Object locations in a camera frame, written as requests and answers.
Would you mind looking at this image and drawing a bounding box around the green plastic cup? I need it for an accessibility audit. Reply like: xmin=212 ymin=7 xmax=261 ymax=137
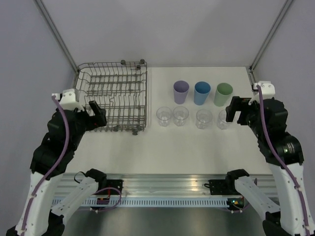
xmin=214 ymin=83 xmax=233 ymax=107

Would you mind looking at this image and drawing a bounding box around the clear glass cup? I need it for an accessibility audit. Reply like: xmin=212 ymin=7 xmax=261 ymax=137
xmin=173 ymin=106 xmax=189 ymax=127
xmin=195 ymin=109 xmax=213 ymax=129
xmin=217 ymin=110 xmax=230 ymax=130
xmin=156 ymin=107 xmax=172 ymax=127

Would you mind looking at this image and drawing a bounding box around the blue plastic cup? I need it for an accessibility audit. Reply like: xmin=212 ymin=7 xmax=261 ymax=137
xmin=193 ymin=81 xmax=211 ymax=106

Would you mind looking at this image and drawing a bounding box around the lavender plastic cup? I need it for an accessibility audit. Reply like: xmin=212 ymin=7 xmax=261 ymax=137
xmin=173 ymin=80 xmax=189 ymax=104

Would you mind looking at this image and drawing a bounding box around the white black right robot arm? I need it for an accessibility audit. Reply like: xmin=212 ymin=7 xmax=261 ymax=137
xmin=224 ymin=96 xmax=315 ymax=236

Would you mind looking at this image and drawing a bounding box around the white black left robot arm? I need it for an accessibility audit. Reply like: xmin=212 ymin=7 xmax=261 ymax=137
xmin=6 ymin=100 xmax=107 ymax=236

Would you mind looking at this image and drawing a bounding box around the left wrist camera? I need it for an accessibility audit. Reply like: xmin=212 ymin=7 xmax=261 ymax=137
xmin=52 ymin=88 xmax=84 ymax=111

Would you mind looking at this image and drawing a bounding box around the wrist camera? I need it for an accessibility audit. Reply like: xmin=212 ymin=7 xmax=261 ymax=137
xmin=52 ymin=88 xmax=84 ymax=111
xmin=248 ymin=81 xmax=275 ymax=105

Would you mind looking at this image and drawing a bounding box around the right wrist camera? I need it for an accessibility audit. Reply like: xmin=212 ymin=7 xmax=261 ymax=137
xmin=248 ymin=81 xmax=275 ymax=105

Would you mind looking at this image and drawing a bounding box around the grey wire dish rack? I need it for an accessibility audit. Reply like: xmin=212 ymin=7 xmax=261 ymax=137
xmin=74 ymin=59 xmax=148 ymax=135

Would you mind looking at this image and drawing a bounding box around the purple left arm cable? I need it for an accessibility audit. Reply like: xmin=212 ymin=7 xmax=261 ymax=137
xmin=21 ymin=96 xmax=71 ymax=233

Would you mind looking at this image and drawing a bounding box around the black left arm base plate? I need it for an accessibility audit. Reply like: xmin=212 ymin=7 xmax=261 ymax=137
xmin=105 ymin=179 xmax=124 ymax=195

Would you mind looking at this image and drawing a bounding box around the aluminium mounting rail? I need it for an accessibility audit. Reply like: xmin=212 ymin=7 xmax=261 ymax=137
xmin=55 ymin=173 xmax=278 ymax=198

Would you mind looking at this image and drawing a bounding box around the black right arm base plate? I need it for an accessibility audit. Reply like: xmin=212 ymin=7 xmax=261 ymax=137
xmin=208 ymin=179 xmax=232 ymax=195

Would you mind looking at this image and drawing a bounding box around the white slotted cable duct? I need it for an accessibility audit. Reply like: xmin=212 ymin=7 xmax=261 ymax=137
xmin=53 ymin=198 xmax=228 ymax=207

